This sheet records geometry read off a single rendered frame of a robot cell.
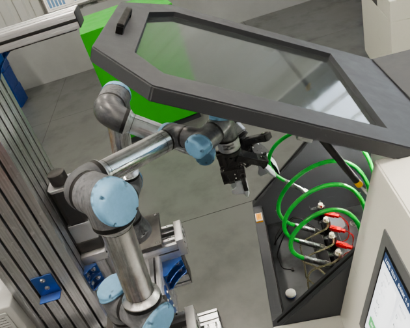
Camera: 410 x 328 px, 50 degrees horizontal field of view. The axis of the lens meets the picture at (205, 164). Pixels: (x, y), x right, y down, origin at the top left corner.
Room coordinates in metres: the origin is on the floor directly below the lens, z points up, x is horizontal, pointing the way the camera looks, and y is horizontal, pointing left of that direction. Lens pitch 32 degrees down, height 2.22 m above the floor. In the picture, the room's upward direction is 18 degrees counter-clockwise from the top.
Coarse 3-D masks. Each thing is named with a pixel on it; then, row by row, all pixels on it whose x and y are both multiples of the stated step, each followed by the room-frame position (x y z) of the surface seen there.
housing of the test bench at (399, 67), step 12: (372, 60) 1.52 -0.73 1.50; (384, 60) 1.48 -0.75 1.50; (396, 60) 1.45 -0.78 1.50; (408, 60) 1.42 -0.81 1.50; (384, 72) 1.39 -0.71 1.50; (396, 72) 1.35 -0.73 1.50; (408, 72) 1.33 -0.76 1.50; (396, 84) 1.28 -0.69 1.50; (408, 84) 1.25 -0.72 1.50; (408, 96) 1.18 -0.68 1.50
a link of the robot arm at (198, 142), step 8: (184, 128) 1.26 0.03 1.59; (192, 128) 1.24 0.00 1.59; (200, 128) 1.23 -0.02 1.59; (208, 128) 1.21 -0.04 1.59; (216, 128) 1.22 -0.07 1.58; (184, 136) 1.23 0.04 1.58; (192, 136) 1.19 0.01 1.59; (200, 136) 1.18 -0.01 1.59; (208, 136) 1.19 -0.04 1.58; (216, 136) 1.20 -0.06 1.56; (184, 144) 1.23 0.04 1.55; (192, 144) 1.17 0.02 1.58; (200, 144) 1.16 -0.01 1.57; (208, 144) 1.17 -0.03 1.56; (216, 144) 1.20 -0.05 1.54; (192, 152) 1.18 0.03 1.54; (200, 152) 1.15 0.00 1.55; (208, 152) 1.17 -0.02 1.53
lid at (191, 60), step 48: (96, 48) 1.07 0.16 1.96; (144, 48) 1.19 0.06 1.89; (192, 48) 1.27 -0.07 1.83; (240, 48) 1.37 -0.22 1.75; (288, 48) 1.49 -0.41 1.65; (144, 96) 0.93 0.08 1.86; (192, 96) 0.91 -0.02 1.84; (240, 96) 0.95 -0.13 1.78; (288, 96) 1.05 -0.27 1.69; (336, 96) 1.12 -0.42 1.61; (384, 96) 1.15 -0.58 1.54; (336, 144) 0.86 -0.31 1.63; (384, 144) 0.84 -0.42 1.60
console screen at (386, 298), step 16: (384, 240) 0.72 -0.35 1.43; (384, 256) 0.70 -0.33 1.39; (384, 272) 0.68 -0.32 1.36; (400, 272) 0.62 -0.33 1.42; (368, 288) 0.74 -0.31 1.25; (384, 288) 0.67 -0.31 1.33; (400, 288) 0.60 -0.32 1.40; (368, 304) 0.72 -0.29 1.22; (384, 304) 0.65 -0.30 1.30; (400, 304) 0.59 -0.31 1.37; (368, 320) 0.70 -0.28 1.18; (384, 320) 0.63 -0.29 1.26; (400, 320) 0.57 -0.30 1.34
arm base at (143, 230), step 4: (140, 216) 1.51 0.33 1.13; (140, 220) 1.50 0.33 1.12; (144, 220) 1.53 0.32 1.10; (132, 224) 1.47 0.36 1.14; (136, 224) 1.48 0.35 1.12; (140, 224) 1.49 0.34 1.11; (144, 224) 1.50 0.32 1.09; (148, 224) 1.53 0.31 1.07; (136, 228) 1.47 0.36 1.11; (140, 228) 1.48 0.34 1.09; (144, 228) 1.49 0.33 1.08; (148, 228) 1.50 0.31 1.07; (136, 232) 1.47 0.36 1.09; (140, 232) 1.47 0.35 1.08; (144, 232) 1.49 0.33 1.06; (148, 232) 1.49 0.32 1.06; (140, 236) 1.46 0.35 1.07; (144, 236) 1.47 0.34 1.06; (148, 236) 1.48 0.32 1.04; (140, 240) 1.46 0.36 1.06; (144, 240) 1.46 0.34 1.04
